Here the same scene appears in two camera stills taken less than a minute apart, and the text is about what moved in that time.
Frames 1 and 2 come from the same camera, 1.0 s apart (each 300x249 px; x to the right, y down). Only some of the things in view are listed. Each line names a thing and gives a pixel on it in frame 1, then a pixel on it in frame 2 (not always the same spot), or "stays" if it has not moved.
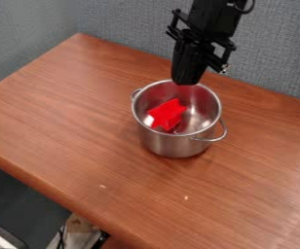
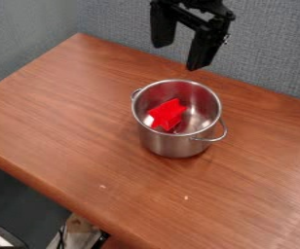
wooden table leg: (77, 234) stays
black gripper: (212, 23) → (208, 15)
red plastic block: (169, 114) stays
